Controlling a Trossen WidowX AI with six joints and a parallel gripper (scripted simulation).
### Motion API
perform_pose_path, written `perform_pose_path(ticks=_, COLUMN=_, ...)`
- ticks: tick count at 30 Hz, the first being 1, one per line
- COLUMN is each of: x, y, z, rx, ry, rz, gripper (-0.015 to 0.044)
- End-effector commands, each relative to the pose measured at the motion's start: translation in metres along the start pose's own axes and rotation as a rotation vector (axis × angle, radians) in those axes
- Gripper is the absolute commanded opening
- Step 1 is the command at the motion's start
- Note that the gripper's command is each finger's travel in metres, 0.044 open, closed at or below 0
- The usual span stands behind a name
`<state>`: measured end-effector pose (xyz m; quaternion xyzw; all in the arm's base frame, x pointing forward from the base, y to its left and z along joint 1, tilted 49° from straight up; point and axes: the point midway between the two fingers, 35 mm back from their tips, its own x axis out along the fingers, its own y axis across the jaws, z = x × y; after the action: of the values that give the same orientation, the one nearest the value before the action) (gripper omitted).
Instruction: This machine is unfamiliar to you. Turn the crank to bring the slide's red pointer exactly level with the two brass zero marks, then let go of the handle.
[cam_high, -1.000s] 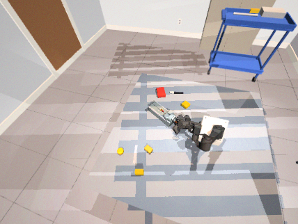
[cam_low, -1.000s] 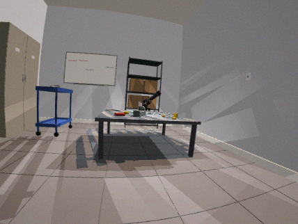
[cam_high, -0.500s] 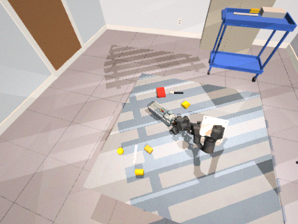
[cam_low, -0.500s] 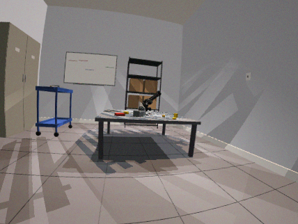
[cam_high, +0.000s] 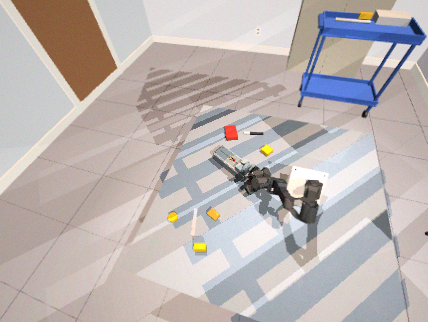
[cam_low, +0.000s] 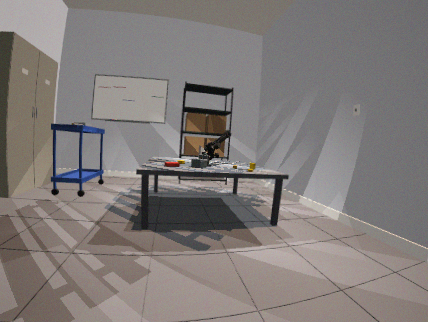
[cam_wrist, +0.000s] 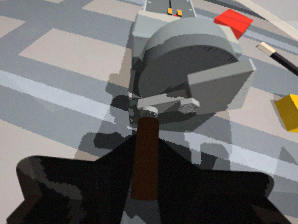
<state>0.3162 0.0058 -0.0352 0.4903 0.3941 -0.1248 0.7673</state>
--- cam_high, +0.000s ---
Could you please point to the red rectangular block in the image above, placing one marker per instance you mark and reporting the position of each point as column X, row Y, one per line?
column 231, row 132

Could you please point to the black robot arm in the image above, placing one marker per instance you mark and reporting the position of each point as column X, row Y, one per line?
column 312, row 193

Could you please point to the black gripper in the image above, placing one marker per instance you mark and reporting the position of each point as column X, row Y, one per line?
column 248, row 186

